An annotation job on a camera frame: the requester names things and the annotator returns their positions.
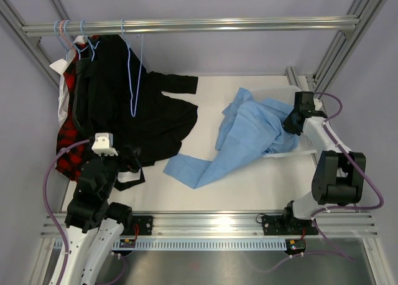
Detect red black plaid shirt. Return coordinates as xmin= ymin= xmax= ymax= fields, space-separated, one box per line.
xmin=56 ymin=49 xmax=92 ymax=181

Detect aluminium hanging rail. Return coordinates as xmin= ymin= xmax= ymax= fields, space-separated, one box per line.
xmin=21 ymin=14 xmax=360 ymax=37

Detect white plastic basket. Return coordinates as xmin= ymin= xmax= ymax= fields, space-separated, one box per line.
xmin=251 ymin=85 xmax=317 ymax=158

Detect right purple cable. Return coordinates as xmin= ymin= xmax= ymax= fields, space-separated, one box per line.
xmin=245 ymin=91 xmax=385 ymax=273

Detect aluminium frame posts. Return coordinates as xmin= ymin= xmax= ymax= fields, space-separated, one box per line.
xmin=1 ymin=0 xmax=60 ymax=90
xmin=285 ymin=0 xmax=398 ymax=118

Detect light blue shirt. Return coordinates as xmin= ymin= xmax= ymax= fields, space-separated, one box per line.
xmin=164 ymin=88 xmax=299 ymax=189

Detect white slotted cable duct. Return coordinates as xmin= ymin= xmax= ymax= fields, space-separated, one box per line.
xmin=52 ymin=238 xmax=287 ymax=250

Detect blue hanger with black shirt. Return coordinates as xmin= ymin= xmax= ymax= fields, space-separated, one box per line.
xmin=75 ymin=20 xmax=98 ymax=61

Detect light blue wire hanger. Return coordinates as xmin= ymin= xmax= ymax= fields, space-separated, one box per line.
xmin=120 ymin=18 xmax=144 ymax=117

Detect aluminium frame right posts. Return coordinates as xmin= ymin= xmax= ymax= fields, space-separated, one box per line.
xmin=285 ymin=0 xmax=398 ymax=118

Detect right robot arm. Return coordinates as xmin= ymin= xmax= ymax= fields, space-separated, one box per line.
xmin=280 ymin=91 xmax=366 ymax=235

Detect white shirt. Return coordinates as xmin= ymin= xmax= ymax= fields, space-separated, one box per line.
xmin=50 ymin=50 xmax=75 ymax=126

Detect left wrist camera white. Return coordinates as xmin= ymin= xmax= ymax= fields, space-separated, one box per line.
xmin=91 ymin=133 xmax=118 ymax=157

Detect blue hanger far left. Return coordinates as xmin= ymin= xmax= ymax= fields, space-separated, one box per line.
xmin=53 ymin=21 xmax=72 ymax=52

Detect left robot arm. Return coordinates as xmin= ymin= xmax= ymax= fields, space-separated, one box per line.
xmin=50 ymin=144 xmax=144 ymax=284

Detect aluminium frame left posts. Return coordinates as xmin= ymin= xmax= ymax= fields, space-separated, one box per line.
xmin=1 ymin=0 xmax=60 ymax=90

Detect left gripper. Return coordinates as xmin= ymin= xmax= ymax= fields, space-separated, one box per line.
xmin=88 ymin=144 xmax=141 ymax=199

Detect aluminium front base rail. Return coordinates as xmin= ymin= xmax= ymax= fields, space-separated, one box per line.
xmin=40 ymin=212 xmax=379 ymax=238

